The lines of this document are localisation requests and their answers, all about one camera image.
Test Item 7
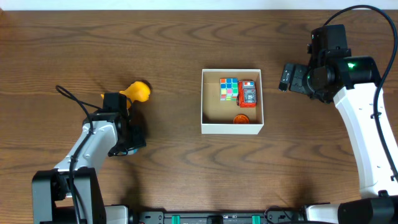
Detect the blue ball toy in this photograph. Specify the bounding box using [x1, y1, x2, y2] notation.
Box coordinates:
[128, 149, 138, 155]

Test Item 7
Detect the red toy car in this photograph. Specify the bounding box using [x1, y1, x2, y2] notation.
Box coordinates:
[237, 80, 257, 108]

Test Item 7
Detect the colourful puzzle cube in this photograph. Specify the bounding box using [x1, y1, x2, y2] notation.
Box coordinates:
[220, 78, 239, 101]

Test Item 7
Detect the orange round cap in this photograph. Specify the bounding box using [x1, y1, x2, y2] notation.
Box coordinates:
[233, 114, 250, 124]

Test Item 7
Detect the white cardboard box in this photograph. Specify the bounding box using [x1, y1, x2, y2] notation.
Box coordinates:
[201, 69, 264, 134]

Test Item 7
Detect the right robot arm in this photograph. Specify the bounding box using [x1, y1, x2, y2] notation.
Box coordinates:
[279, 25, 397, 223]

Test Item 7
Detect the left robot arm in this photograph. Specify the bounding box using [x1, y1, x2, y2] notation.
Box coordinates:
[32, 93, 146, 223]

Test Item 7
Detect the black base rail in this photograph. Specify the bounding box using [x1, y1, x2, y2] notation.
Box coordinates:
[105, 204, 308, 224]

